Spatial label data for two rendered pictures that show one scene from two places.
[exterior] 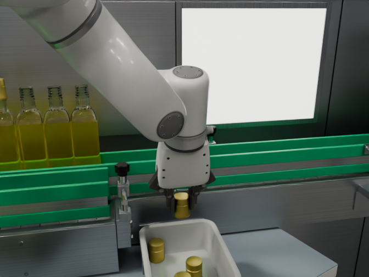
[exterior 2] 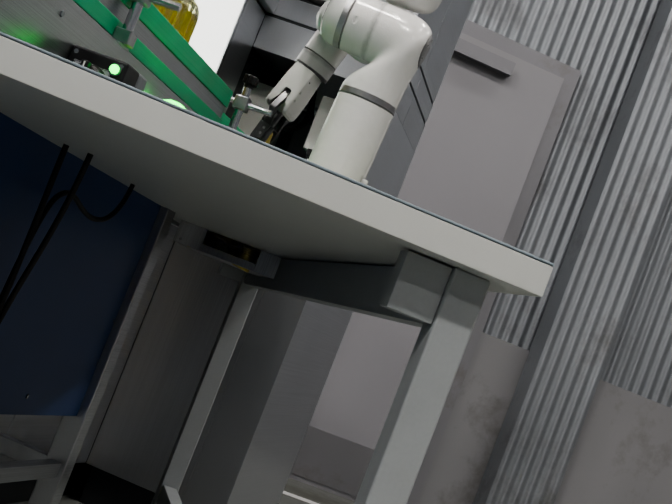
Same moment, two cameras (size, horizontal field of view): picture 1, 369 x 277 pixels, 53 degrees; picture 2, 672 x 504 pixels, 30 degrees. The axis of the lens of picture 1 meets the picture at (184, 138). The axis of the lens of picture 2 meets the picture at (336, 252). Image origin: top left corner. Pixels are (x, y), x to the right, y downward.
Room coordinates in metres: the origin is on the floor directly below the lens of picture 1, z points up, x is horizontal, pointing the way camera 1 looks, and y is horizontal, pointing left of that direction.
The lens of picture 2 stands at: (-0.46, 2.15, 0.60)
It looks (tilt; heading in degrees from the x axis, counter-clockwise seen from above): 4 degrees up; 293
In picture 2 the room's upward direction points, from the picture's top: 21 degrees clockwise
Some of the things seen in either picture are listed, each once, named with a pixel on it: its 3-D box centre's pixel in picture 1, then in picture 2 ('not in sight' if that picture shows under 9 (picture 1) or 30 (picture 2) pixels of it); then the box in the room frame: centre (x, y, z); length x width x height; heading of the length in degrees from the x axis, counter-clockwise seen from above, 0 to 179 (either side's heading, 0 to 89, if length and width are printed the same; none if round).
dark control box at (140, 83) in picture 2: not in sight; (99, 91); (0.49, 0.81, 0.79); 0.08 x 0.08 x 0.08; 11
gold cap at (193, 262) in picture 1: (194, 269); not in sight; (0.63, -0.02, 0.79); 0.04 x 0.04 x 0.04
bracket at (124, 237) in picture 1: (124, 222); not in sight; (0.72, 0.14, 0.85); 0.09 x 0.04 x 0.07; 11
